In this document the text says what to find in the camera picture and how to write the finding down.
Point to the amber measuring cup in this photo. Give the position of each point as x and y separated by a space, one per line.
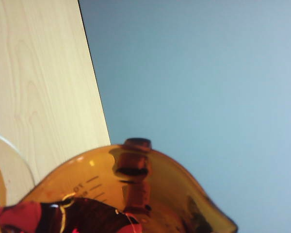
160 189

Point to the stemmed wine glass with juice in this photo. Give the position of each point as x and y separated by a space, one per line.
12 165

